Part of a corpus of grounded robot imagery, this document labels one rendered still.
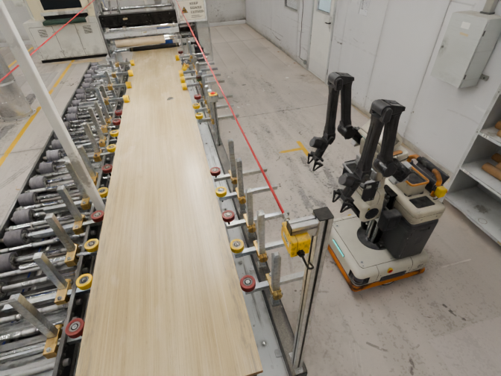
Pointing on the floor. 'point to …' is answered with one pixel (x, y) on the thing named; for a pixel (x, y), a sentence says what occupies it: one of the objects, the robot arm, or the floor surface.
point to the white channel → (11, 35)
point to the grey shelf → (460, 187)
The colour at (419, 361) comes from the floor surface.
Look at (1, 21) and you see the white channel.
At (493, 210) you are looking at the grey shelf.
